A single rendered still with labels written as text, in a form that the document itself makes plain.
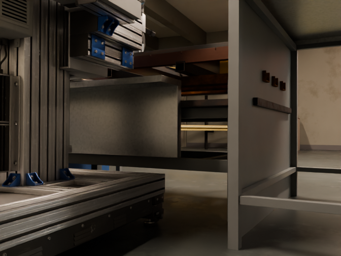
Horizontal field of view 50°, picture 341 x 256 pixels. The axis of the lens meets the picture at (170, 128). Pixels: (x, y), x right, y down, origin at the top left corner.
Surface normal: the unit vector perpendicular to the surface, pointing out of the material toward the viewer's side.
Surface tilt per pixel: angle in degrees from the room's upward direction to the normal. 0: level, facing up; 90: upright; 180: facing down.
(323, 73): 90
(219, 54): 90
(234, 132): 90
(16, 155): 90
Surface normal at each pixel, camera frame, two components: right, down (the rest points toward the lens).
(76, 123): -0.47, -0.01
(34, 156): 0.91, 0.00
